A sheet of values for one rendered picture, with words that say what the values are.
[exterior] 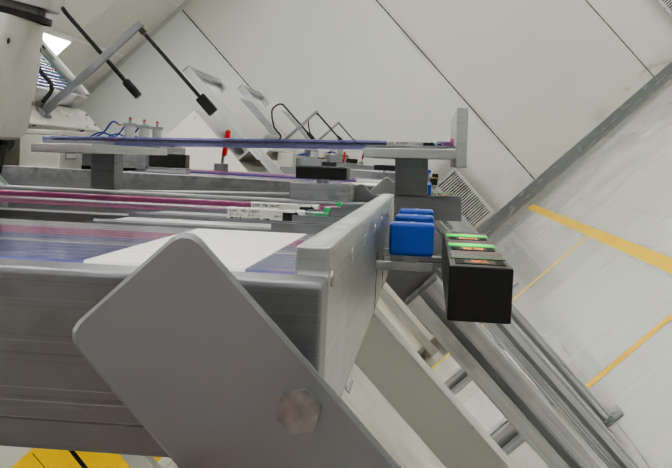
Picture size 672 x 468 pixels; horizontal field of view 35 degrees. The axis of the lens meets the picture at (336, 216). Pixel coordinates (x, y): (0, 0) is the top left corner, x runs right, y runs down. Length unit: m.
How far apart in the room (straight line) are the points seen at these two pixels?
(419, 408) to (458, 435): 0.06
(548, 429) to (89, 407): 0.76
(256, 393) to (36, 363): 0.09
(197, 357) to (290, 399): 0.03
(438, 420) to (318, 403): 1.02
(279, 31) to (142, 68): 1.15
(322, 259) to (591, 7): 8.26
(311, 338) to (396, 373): 0.97
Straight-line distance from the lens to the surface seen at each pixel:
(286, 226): 0.72
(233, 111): 5.55
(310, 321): 0.35
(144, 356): 0.32
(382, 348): 1.31
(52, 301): 0.37
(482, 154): 8.45
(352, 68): 8.49
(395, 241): 0.72
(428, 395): 1.32
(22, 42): 0.89
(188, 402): 0.32
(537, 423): 1.09
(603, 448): 1.84
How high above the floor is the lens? 0.73
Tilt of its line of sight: 1 degrees up
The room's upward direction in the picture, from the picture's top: 41 degrees counter-clockwise
